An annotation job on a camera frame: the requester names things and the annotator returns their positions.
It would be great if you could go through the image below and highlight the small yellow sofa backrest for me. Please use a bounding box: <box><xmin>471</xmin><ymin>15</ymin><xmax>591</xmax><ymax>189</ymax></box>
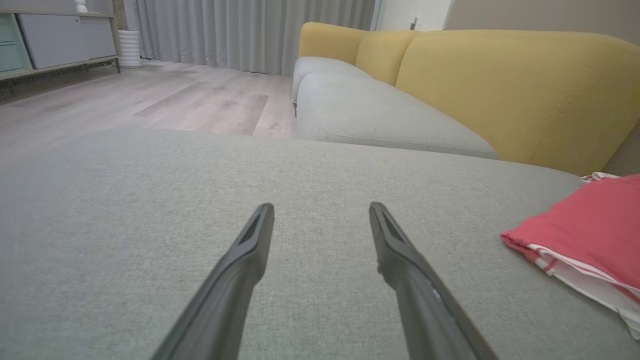
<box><xmin>298</xmin><ymin>21</ymin><xmax>372</xmax><ymax>65</ymax></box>

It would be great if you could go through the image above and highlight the small grey sofa seat cushion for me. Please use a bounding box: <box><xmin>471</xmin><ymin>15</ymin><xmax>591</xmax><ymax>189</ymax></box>
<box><xmin>291</xmin><ymin>56</ymin><xmax>375</xmax><ymax>103</ymax></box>

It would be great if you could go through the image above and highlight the grey wooden sideboard cabinet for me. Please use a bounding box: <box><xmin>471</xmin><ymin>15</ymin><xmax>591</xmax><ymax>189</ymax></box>
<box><xmin>0</xmin><ymin>0</ymin><xmax>122</xmax><ymax>88</ymax></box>

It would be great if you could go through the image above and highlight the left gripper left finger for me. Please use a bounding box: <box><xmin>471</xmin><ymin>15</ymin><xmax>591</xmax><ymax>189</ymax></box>
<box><xmin>150</xmin><ymin>202</ymin><xmax>276</xmax><ymax>360</ymax></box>

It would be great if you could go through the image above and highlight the medium yellow sofa backrest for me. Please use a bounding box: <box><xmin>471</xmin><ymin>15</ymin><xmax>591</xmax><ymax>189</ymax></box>
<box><xmin>354</xmin><ymin>30</ymin><xmax>422</xmax><ymax>87</ymax></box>

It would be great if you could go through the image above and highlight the large grey sofa seat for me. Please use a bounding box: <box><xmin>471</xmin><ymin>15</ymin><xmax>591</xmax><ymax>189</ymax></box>
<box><xmin>0</xmin><ymin>129</ymin><xmax>640</xmax><ymax>360</ymax></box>

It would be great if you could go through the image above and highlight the grey pleated curtain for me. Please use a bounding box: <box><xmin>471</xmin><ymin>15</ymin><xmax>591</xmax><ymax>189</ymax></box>
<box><xmin>124</xmin><ymin>0</ymin><xmax>377</xmax><ymax>77</ymax></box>

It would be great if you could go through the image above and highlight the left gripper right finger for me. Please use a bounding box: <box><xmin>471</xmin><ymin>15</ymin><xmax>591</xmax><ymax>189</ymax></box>
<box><xmin>368</xmin><ymin>201</ymin><xmax>501</xmax><ymax>360</ymax></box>

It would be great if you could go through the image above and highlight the red white sports jersey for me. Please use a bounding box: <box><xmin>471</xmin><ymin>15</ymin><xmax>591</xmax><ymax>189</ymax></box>
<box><xmin>501</xmin><ymin>173</ymin><xmax>640</xmax><ymax>341</ymax></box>

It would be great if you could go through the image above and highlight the white ribbed cylinder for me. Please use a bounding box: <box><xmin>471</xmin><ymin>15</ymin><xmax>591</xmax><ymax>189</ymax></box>
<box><xmin>117</xmin><ymin>30</ymin><xmax>144</xmax><ymax>69</ymax></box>

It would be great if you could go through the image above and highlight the large yellow sofa backrest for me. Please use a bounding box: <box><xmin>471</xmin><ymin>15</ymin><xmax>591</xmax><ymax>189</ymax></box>
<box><xmin>395</xmin><ymin>29</ymin><xmax>640</xmax><ymax>177</ymax></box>

